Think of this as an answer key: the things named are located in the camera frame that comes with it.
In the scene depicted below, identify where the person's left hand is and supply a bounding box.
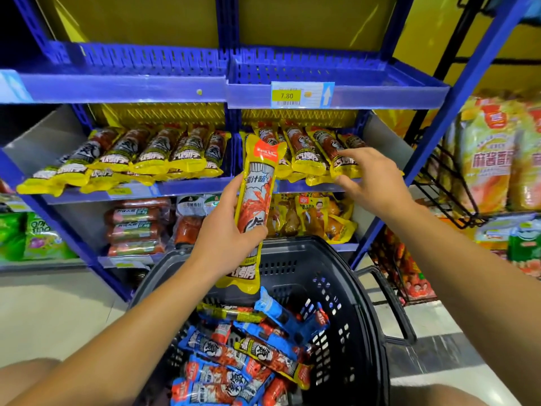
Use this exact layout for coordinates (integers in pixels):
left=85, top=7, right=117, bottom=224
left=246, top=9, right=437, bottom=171
left=190, top=173, right=269, bottom=281

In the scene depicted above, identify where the person's right hand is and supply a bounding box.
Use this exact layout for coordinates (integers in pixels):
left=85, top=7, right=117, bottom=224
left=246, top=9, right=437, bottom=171
left=334, top=147, right=418, bottom=221

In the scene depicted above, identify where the yellow sausage packet red label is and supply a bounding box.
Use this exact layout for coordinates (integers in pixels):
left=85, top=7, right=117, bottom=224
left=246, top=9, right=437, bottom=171
left=216, top=133, right=288, bottom=295

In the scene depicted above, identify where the person's left forearm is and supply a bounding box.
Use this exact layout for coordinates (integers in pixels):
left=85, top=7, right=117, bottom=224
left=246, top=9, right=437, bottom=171
left=8, top=251, right=227, bottom=406

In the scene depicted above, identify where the person's right forearm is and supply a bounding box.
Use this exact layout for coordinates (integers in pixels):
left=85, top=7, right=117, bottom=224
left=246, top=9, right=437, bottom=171
left=387, top=200, right=541, bottom=406

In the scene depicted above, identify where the yellow chicken leg packet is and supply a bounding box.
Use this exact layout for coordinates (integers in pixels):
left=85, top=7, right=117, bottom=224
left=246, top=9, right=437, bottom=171
left=295, top=193, right=335, bottom=240
left=267, top=193, right=303, bottom=238
left=325, top=215, right=358, bottom=245

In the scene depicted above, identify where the row of yellow sausage packs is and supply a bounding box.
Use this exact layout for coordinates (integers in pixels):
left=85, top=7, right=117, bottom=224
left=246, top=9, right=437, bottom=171
left=16, top=126, right=232, bottom=197
left=240, top=121, right=369, bottom=187

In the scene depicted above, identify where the red meat packet white label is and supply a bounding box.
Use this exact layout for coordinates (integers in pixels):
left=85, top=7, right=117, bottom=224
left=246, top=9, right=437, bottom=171
left=174, top=194, right=221, bottom=248

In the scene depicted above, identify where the white and blue price tag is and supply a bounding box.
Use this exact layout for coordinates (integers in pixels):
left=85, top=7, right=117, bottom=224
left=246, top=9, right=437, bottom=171
left=270, top=81, right=336, bottom=109

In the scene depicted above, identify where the red sausage pack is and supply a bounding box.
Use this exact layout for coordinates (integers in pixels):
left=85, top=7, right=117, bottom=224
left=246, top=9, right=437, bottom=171
left=113, top=197, right=172, bottom=210
left=107, top=239, right=168, bottom=257
left=104, top=206, right=165, bottom=225
left=106, top=222, right=165, bottom=244

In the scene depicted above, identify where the black plastic shopping basket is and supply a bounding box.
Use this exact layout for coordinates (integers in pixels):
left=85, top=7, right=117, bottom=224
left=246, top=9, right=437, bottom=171
left=129, top=236, right=418, bottom=406

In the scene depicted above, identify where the stack of red snack packets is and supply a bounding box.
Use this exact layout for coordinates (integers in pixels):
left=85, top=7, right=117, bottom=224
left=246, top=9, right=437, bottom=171
left=371, top=227, right=438, bottom=302

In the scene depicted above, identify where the pile of blue sausage packs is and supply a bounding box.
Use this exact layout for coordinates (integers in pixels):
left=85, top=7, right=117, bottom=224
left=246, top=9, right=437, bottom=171
left=170, top=286, right=331, bottom=406

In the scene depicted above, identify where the orange yellow snack bag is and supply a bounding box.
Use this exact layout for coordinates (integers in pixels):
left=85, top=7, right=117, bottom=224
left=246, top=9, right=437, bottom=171
left=508, top=100, right=541, bottom=213
left=458, top=96, right=523, bottom=215

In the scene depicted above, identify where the green and white packet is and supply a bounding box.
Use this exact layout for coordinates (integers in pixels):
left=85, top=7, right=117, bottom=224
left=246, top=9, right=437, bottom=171
left=506, top=225, right=541, bottom=278

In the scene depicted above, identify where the green snack packet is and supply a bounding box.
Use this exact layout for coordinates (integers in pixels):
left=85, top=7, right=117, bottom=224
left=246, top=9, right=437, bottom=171
left=23, top=211, right=78, bottom=261
left=0, top=213, right=27, bottom=263

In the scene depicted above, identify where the blue metal shelf rack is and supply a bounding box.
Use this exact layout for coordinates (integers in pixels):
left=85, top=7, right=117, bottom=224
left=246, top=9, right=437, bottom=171
left=0, top=0, right=535, bottom=303

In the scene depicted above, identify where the person's right leg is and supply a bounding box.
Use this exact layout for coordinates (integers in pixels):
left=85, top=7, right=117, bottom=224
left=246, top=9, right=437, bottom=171
left=388, top=383, right=489, bottom=406

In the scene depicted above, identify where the person's leg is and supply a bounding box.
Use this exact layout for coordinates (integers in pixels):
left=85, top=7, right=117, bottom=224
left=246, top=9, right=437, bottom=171
left=0, top=358, right=62, bottom=406
left=388, top=383, right=489, bottom=406

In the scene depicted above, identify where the person's left leg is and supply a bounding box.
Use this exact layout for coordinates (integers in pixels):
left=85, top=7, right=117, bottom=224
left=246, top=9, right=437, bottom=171
left=0, top=358, right=62, bottom=406

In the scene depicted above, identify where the pale blue shelf tag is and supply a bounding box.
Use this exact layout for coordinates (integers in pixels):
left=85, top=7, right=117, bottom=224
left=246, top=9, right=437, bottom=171
left=0, top=70, right=34, bottom=104

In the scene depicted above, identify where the black wire rack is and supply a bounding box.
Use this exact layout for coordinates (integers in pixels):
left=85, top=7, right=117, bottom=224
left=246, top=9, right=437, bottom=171
left=403, top=0, right=541, bottom=306

